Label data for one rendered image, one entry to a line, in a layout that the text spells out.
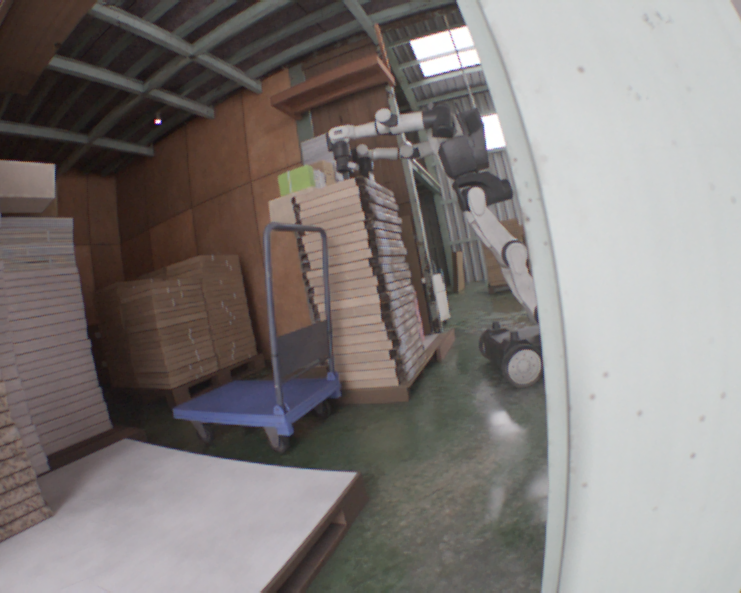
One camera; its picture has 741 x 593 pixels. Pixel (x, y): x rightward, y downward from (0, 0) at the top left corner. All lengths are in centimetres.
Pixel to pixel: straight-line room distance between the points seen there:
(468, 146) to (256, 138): 252
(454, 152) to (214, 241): 290
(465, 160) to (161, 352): 224
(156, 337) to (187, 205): 215
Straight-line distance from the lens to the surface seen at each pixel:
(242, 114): 413
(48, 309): 204
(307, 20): 336
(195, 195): 437
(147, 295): 270
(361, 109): 339
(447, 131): 175
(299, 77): 387
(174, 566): 89
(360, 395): 187
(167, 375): 267
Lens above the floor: 62
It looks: 3 degrees down
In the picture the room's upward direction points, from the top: 11 degrees counter-clockwise
